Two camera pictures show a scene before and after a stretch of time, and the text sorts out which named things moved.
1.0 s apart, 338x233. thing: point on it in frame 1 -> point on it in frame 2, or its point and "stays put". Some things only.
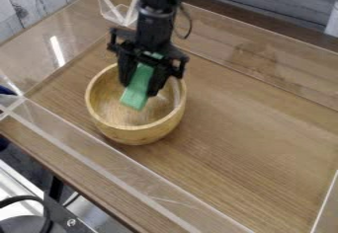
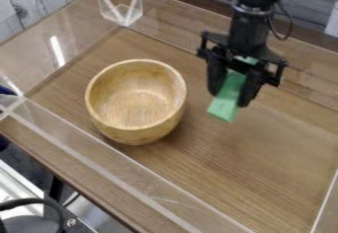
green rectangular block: x=137 y=89 -> x=226 y=105
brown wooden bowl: x=126 y=124 stays put
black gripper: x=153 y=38 -> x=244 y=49
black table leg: x=57 y=188 stays put
